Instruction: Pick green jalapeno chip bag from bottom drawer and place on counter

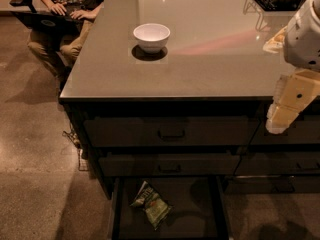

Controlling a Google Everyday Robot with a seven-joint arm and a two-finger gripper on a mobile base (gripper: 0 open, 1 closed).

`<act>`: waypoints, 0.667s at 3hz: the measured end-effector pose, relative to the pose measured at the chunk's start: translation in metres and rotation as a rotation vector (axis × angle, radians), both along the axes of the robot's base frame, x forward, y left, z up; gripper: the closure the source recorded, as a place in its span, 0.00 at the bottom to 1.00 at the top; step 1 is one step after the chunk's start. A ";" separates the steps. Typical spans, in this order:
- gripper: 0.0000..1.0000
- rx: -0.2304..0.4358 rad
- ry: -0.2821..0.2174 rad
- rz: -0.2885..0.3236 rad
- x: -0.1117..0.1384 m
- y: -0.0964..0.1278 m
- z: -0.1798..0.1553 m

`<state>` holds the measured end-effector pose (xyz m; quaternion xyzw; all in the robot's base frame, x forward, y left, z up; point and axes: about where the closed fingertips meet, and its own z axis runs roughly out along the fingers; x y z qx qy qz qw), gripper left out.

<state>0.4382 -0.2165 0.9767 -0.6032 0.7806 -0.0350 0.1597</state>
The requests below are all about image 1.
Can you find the black laptop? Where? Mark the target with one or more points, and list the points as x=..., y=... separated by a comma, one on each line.
x=48, y=23

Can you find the wire rack on floor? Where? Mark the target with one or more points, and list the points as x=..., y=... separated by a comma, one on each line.
x=71, y=135

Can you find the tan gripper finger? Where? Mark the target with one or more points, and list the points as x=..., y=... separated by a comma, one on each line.
x=275, y=44
x=293, y=93

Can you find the black office chair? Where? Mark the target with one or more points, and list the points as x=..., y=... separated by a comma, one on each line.
x=19, y=3

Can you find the middle right drawer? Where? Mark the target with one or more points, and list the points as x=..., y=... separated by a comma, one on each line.
x=279, y=163

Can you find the top right drawer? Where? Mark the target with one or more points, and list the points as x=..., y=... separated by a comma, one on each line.
x=305, y=130

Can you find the middle left drawer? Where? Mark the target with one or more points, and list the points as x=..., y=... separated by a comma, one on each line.
x=168, y=164

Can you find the top left drawer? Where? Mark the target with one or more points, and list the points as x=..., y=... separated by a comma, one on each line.
x=166, y=131

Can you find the white ceramic bowl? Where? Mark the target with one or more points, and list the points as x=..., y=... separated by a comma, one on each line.
x=151, y=37

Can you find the bottom right drawer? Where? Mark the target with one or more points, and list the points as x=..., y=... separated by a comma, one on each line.
x=271, y=185

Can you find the seated person in khakis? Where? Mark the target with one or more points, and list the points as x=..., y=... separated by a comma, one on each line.
x=59, y=51

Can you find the open bottom drawer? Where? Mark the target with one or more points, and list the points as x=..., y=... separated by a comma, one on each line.
x=198, y=210

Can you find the green jalapeno chip bag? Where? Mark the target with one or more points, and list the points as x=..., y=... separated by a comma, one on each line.
x=151, y=202

